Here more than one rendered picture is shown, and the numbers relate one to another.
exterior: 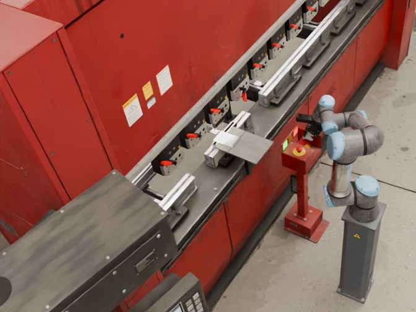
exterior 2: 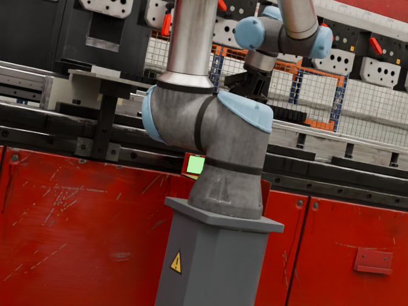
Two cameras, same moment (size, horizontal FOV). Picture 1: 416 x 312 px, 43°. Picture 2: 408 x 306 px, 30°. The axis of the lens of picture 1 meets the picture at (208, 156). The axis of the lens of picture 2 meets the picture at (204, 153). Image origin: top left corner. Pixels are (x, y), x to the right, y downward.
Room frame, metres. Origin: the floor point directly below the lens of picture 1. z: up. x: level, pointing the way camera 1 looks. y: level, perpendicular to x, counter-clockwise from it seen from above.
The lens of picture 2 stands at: (0.11, -1.18, 0.96)
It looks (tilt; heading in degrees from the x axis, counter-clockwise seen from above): 3 degrees down; 20
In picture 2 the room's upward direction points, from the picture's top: 12 degrees clockwise
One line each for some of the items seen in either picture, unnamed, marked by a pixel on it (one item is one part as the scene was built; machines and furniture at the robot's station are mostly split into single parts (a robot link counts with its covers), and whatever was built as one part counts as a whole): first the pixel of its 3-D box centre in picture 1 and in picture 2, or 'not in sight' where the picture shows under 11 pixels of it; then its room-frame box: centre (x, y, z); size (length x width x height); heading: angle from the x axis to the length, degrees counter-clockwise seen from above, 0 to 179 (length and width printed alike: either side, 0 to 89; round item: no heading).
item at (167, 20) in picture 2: (242, 94); (166, 19); (2.16, -0.25, 1.20); 0.04 x 0.02 x 0.10; 46
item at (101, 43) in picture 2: (218, 118); (104, 32); (2.09, -0.10, 1.13); 0.10 x 0.02 x 0.10; 136
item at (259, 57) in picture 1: (254, 60); (226, 19); (2.36, -0.36, 1.26); 0.15 x 0.09 x 0.17; 136
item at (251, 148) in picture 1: (244, 145); (112, 79); (1.99, -0.20, 1.00); 0.26 x 0.18 x 0.01; 46
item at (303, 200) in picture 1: (302, 188); not in sight; (2.10, -0.55, 0.39); 0.05 x 0.05 x 0.54; 46
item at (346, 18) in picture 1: (343, 22); not in sight; (3.06, -1.11, 0.89); 0.30 x 0.05 x 0.03; 136
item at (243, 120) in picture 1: (228, 138); (108, 104); (2.13, -0.14, 0.92); 0.39 x 0.06 x 0.10; 136
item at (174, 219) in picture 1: (167, 229); not in sight; (1.62, 0.28, 0.89); 0.30 x 0.05 x 0.03; 136
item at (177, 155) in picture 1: (165, 153); not in sight; (1.78, 0.19, 1.26); 0.15 x 0.09 x 0.17; 136
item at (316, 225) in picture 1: (306, 220); not in sight; (2.07, -0.57, 0.06); 0.25 x 0.20 x 0.12; 46
